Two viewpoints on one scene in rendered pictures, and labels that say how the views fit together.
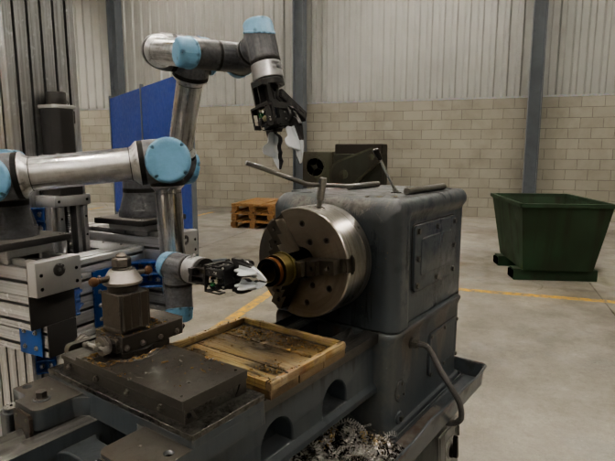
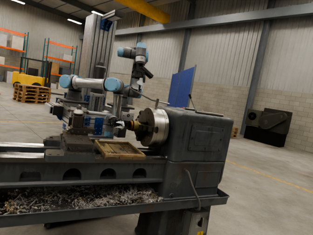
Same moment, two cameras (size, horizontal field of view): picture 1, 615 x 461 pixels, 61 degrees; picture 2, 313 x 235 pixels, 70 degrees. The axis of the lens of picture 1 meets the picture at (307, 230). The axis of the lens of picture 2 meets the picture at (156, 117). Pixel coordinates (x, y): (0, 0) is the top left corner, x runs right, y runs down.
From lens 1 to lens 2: 0.85 m
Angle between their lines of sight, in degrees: 26
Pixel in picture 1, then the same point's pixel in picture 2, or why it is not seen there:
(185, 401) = (68, 143)
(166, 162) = (110, 84)
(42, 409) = (48, 140)
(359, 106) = (282, 92)
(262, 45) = (138, 51)
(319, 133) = (260, 101)
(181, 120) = not seen: hidden behind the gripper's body
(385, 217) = (176, 117)
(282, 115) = (139, 73)
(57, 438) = (47, 147)
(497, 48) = not seen: outside the picture
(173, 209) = (117, 101)
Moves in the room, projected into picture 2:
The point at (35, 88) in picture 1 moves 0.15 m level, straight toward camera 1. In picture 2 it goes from (96, 60) to (92, 58)
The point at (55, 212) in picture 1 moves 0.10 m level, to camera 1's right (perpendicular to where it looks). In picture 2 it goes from (92, 97) to (99, 99)
